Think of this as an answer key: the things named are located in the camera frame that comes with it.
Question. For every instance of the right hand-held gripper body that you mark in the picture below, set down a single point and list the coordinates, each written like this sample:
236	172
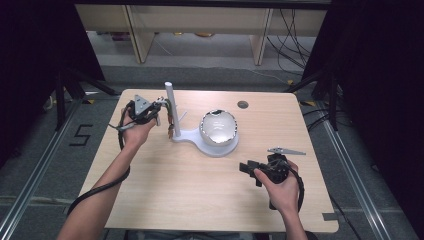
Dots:
278	168

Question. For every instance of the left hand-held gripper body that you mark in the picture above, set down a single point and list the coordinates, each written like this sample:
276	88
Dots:
141	110

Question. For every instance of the white pole stand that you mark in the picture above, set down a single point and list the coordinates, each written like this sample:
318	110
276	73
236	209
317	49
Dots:
195	137

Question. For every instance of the person's left hand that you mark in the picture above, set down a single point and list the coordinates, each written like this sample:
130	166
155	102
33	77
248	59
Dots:
136	133

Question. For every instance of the person's right hand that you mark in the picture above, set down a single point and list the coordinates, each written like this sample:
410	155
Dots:
283	195

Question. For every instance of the silver metal bowl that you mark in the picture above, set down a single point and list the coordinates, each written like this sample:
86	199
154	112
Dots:
218	128

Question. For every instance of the grey table grommet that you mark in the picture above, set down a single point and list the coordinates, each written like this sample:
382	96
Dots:
242	104

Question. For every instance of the grey tape patch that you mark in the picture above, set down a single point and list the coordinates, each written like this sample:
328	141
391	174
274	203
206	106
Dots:
330	216

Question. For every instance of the black tripod stand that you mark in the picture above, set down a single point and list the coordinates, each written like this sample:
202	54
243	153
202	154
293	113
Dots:
332	100
60	100

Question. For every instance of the wooden shelf unit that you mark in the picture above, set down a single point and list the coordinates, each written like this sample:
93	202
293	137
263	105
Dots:
200	20

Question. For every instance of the black curtain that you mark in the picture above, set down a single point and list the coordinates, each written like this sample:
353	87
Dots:
383	83
33	50

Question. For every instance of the aluminium floor rail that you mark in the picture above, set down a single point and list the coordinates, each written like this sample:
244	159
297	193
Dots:
33	183
356	186

